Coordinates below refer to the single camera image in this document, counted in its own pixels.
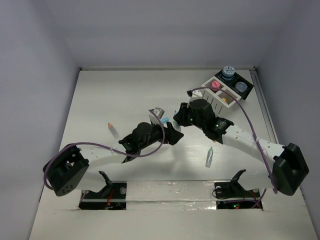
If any blue lid jar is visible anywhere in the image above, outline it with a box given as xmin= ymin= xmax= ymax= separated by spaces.
xmin=221 ymin=66 xmax=236 ymax=81

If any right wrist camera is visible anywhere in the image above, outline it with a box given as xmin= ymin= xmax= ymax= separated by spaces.
xmin=187 ymin=90 xmax=203 ymax=102

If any blue cap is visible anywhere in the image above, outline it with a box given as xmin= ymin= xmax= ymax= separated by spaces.
xmin=161 ymin=117 xmax=169 ymax=125

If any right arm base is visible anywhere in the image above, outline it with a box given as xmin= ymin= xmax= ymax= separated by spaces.
xmin=211 ymin=169 xmax=263 ymax=210

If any blue marker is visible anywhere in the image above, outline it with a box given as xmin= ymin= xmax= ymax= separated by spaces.
xmin=172 ymin=117 xmax=182 ymax=133

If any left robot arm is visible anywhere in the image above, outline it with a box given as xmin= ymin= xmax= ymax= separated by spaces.
xmin=42 ymin=122 xmax=184 ymax=197

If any pink cap bottle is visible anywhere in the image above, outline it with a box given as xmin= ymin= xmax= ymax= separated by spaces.
xmin=211 ymin=80 xmax=221 ymax=92

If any clear jar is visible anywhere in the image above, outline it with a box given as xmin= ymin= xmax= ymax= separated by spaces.
xmin=235 ymin=81 xmax=248 ymax=93

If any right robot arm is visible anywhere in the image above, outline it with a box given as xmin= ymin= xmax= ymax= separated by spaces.
xmin=173 ymin=99 xmax=310 ymax=196

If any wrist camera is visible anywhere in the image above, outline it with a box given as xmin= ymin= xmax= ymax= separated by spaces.
xmin=187 ymin=90 xmax=203 ymax=102
xmin=148 ymin=107 xmax=165 ymax=121

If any black and white organizer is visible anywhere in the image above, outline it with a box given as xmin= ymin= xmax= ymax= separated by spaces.
xmin=200 ymin=70 xmax=254 ymax=117

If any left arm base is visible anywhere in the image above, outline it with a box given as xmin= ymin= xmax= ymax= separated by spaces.
xmin=78 ymin=171 xmax=127 ymax=211

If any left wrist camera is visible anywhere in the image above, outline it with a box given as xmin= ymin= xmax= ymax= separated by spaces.
xmin=148 ymin=107 xmax=165 ymax=121

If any foil tape strip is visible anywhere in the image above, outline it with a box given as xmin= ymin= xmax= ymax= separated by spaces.
xmin=125 ymin=180 xmax=217 ymax=211

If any green marker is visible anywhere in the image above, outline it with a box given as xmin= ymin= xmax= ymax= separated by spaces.
xmin=205 ymin=147 xmax=214 ymax=168

